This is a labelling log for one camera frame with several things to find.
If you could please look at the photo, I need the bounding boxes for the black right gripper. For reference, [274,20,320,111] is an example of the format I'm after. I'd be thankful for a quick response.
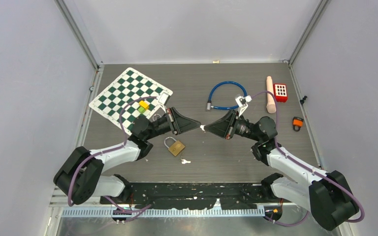
[204,109,262,143]

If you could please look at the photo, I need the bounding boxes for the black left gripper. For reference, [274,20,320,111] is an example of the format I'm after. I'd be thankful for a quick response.
[145,107,200,141]

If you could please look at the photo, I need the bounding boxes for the brass padlock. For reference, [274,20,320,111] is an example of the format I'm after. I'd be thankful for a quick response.
[163,137,186,157]
[152,114,161,121]

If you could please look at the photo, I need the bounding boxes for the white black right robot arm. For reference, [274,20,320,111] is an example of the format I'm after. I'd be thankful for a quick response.
[200,110,365,231]

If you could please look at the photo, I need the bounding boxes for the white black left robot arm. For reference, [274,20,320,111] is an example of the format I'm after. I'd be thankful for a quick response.
[53,107,201,206]

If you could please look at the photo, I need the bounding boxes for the silver keys with white tag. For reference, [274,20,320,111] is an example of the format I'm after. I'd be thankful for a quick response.
[181,159,191,164]

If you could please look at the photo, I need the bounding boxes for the yellow block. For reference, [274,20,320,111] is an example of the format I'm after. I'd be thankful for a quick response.
[139,100,150,110]

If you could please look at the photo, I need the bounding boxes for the green block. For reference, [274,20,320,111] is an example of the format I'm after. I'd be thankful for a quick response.
[138,107,146,114]

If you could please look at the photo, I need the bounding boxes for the beige wooden rolling pin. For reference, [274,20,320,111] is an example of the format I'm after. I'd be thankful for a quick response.
[266,76,277,114]

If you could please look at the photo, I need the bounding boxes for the green white chessboard mat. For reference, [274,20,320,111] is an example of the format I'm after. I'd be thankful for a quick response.
[89,67,173,135]

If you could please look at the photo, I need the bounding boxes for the red block with holes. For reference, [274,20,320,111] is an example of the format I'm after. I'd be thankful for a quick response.
[273,83,288,103]

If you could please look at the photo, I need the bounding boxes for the black front base panel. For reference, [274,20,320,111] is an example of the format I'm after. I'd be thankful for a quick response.
[112,182,280,210]

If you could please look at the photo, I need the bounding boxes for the small orange padlock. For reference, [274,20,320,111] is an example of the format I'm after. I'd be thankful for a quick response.
[292,117,304,132]

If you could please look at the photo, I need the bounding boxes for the blue cable lock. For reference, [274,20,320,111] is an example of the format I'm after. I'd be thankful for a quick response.
[206,81,248,111]

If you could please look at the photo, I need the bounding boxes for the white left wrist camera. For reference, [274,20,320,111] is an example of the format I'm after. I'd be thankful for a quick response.
[156,92,171,113]

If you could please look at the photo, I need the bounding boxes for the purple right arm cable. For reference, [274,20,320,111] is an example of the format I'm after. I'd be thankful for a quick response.
[251,91,366,227]

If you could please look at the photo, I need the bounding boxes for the black knob on rail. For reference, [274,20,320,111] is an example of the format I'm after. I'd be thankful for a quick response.
[300,95,308,105]

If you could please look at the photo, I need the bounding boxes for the aluminium frame rail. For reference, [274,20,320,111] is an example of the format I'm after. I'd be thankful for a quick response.
[50,188,280,220]

